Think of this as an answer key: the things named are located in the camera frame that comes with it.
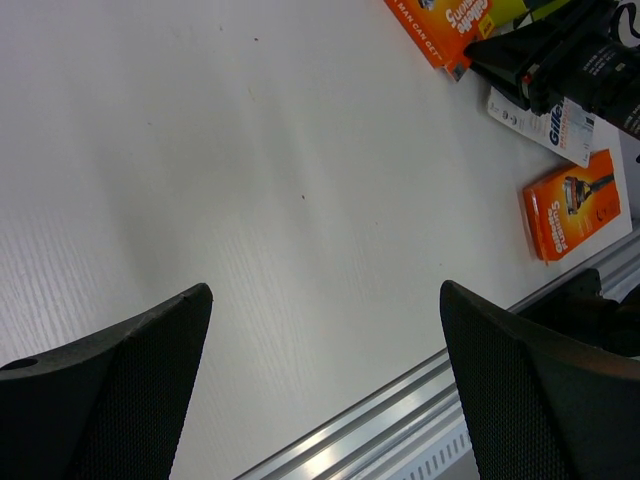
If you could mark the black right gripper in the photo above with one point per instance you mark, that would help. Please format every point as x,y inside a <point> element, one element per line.
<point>575,52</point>

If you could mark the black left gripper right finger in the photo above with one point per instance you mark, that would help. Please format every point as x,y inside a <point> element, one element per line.
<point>539,404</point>

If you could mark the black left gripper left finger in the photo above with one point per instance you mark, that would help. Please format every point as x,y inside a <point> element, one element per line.
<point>111,405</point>

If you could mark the orange Gillette Fusion5 razor box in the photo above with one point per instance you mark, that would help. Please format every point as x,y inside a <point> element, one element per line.
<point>570,204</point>

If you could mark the white Gillette SkinGuard razor pack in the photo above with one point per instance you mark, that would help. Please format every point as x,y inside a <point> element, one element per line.
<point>567,130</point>

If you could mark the white slotted cable duct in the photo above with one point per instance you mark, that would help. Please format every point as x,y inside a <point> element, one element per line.
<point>435,459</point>

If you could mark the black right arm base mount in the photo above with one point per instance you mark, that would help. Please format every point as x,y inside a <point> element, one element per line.
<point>578,309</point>

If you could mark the aluminium table rail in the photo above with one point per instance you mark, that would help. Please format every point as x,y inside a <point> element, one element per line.
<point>379,435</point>

